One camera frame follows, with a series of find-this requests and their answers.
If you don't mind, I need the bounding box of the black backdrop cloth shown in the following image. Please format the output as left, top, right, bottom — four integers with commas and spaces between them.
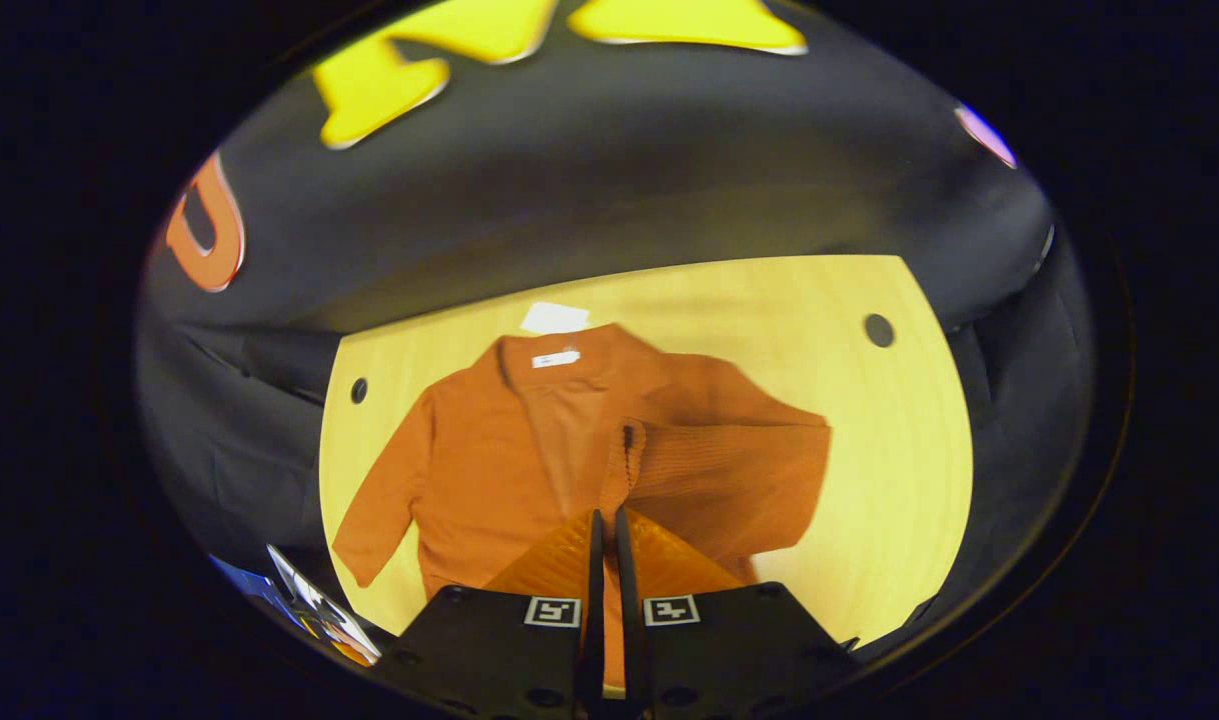
134, 0, 1098, 661

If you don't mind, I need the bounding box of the open laptop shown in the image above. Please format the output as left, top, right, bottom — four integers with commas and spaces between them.
209, 545, 382, 668

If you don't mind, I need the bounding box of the orange knit cardigan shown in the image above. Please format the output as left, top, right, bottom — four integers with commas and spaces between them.
331, 322, 833, 691

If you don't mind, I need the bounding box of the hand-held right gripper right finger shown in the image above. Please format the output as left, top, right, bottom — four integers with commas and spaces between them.
614, 505, 862, 720

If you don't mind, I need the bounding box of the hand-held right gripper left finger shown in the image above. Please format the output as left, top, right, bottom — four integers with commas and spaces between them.
374, 508, 607, 720

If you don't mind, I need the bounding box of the white paper tag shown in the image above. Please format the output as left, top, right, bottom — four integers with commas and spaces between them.
521, 302, 592, 335

